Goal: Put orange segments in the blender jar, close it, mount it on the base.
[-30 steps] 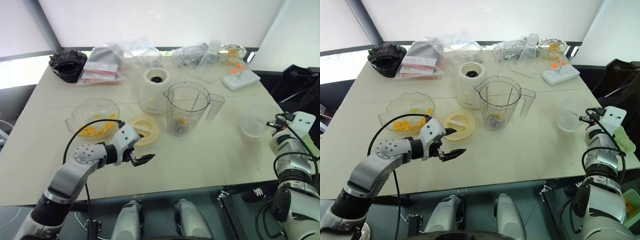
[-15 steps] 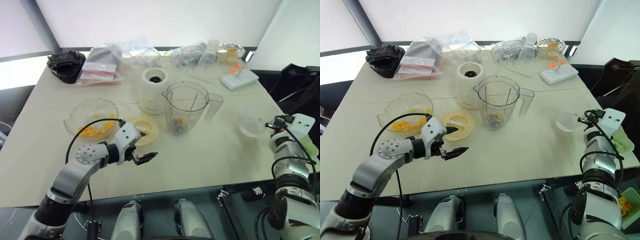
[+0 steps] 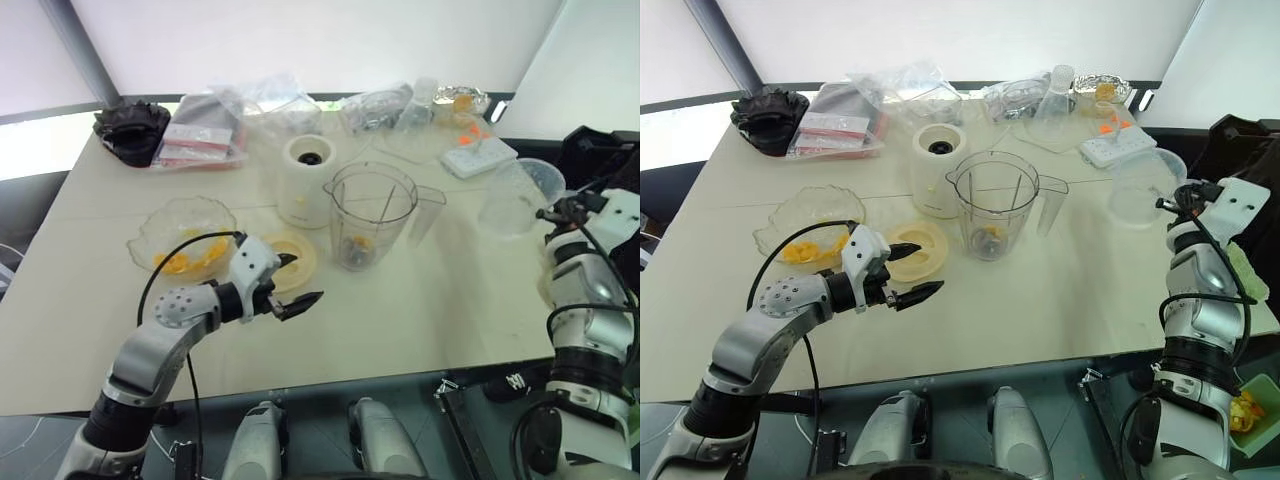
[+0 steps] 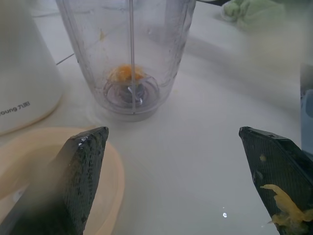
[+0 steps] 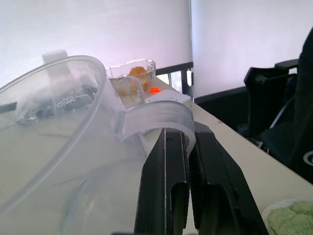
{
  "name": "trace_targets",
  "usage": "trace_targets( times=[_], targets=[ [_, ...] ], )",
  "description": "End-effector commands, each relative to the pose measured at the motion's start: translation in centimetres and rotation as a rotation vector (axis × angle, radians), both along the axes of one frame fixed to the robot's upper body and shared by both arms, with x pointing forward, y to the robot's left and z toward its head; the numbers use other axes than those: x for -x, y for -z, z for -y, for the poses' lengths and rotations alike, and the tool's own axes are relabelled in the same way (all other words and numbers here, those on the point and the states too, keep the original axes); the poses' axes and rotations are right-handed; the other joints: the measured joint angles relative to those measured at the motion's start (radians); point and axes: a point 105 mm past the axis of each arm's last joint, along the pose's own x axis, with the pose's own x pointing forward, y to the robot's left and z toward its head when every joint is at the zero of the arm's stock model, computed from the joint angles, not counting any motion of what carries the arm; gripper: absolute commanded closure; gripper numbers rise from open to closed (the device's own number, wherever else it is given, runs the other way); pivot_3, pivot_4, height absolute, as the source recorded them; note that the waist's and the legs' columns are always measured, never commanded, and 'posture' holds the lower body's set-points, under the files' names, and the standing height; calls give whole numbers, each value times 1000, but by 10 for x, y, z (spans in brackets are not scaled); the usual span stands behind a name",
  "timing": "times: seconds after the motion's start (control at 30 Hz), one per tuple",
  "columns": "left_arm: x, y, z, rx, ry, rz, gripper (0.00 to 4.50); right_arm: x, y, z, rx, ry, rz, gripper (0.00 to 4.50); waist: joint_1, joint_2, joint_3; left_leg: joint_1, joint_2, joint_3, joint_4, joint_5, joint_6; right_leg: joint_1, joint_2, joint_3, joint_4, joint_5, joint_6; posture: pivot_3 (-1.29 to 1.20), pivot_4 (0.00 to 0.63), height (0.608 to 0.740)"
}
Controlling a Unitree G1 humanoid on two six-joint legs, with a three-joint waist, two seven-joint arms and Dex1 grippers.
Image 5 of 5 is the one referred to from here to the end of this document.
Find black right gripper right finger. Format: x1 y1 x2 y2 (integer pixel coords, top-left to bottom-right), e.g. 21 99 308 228
188 121 269 235

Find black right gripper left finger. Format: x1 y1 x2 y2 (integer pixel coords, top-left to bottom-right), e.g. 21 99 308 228
134 127 190 235

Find clear plastic blender jar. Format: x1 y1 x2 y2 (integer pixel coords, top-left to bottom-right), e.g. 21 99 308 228
0 55 196 235

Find white blender base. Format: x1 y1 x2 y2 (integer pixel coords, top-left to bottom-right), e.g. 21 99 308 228
141 86 192 108

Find orange segments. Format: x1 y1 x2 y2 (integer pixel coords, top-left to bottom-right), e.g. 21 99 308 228
118 66 151 96

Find green knitted cloth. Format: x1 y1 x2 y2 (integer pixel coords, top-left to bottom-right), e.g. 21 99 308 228
262 198 313 235

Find black office chair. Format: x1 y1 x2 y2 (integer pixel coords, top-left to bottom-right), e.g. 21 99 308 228
236 24 313 186

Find clear glass bowl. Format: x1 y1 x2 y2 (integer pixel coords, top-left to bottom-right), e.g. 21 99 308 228
105 58 157 111

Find white roller blind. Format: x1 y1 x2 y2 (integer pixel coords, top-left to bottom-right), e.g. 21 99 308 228
0 0 194 81
190 0 313 98

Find black window frame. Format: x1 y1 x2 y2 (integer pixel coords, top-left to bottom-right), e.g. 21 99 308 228
155 61 247 104

